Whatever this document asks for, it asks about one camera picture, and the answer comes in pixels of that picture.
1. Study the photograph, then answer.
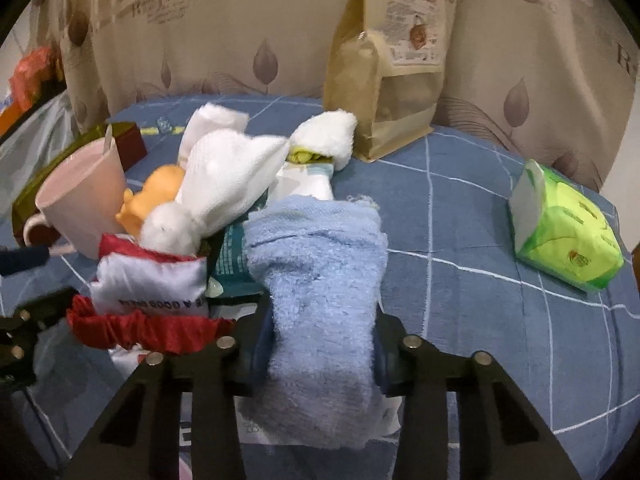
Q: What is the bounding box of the orange rubber toy animal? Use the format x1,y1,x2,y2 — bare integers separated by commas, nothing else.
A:
115,165,186,238

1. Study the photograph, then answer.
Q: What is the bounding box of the light blue terry towel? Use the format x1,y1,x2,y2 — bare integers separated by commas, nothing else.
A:
239,195,387,450

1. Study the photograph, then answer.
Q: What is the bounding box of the white fluffy sock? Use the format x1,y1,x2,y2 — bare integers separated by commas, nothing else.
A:
288,110,357,171

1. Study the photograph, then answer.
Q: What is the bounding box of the pale green plastic sheet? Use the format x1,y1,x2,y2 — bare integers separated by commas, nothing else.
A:
0,91,80,219

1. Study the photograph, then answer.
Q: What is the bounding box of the teal white printed cloth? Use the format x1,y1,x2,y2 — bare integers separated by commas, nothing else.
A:
205,158,334,304

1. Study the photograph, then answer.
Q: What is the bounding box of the white spoon in mug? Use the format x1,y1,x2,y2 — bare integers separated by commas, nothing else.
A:
102,124,113,156

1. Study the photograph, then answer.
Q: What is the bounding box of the green tissue pack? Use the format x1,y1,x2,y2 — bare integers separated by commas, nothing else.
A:
509,159,624,292

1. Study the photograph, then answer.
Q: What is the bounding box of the gold red tin box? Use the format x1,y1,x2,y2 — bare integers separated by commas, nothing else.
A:
10,120,149,246

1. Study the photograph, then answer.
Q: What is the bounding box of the orange plastic bag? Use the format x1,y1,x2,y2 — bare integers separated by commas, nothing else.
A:
9,47,66,113

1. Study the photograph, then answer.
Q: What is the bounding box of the beige leaf print curtain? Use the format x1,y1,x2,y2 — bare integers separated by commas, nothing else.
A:
29,0,639,190

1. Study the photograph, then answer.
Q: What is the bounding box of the brown kraft paper bag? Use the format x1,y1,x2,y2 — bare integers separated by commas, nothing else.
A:
323,0,452,160

